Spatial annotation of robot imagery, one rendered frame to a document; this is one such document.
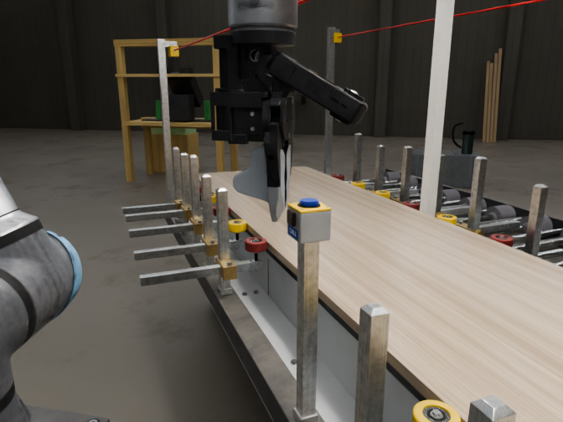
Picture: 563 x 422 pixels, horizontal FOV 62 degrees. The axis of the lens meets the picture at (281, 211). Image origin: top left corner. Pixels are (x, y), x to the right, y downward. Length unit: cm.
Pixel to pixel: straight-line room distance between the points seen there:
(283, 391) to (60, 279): 75
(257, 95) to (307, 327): 65
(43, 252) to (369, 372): 52
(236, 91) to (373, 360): 49
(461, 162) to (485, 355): 610
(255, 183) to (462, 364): 69
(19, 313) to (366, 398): 54
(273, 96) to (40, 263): 36
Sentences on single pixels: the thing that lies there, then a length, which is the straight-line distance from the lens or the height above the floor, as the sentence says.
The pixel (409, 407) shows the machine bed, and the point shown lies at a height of 76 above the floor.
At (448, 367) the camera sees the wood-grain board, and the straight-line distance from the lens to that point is 107.
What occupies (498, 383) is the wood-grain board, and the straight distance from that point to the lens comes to 106.
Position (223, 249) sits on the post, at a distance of 172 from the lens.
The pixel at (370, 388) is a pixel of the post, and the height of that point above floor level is 98.
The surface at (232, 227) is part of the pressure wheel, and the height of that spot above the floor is 89.
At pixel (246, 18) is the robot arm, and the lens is 52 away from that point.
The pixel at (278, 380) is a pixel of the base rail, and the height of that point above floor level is 70.
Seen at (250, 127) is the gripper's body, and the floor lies 142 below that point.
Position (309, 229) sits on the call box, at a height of 118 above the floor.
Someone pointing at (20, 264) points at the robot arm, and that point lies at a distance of 66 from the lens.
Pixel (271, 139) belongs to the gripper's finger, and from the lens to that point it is 50.
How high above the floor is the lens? 146
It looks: 15 degrees down
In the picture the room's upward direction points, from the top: straight up
